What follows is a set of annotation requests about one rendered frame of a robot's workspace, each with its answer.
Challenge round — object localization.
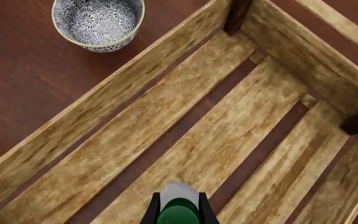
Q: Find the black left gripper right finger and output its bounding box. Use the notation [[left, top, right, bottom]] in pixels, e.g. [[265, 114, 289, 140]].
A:
[[198, 192, 218, 224]]

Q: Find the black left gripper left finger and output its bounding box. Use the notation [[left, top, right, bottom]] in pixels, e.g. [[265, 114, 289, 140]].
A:
[[142, 192, 161, 224]]

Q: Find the wooden slat tray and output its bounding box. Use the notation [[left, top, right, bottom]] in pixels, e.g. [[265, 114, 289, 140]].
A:
[[0, 0, 358, 224]]

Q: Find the blue white patterned bowl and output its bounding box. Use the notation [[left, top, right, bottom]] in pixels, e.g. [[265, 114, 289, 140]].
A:
[[52, 0, 145, 53]]

